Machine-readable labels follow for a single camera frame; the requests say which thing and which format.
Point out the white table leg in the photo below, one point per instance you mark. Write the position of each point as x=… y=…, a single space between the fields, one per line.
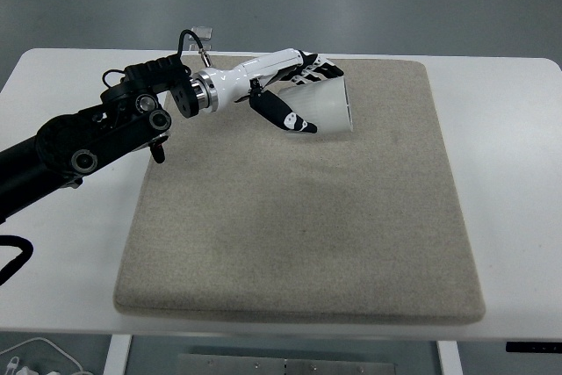
x=117 y=355
x=448 y=359

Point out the grey metal plate with screws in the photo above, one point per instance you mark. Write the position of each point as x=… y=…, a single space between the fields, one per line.
x=285 y=366

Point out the beige fabric mat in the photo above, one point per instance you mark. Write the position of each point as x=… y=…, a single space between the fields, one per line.
x=307 y=239

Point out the silver square floor plate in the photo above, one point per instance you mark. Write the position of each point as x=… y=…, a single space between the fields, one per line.
x=205 y=31

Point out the white ribbed cup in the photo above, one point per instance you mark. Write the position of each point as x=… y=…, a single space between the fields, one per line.
x=329 y=107

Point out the white plug adapter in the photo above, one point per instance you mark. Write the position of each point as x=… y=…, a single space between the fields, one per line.
x=22 y=368

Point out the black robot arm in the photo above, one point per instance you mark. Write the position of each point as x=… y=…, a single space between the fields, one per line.
x=88 y=142

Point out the black table control box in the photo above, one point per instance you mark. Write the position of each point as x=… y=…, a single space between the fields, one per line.
x=533 y=347

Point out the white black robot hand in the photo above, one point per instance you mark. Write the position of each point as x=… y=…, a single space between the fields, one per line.
x=246 y=76

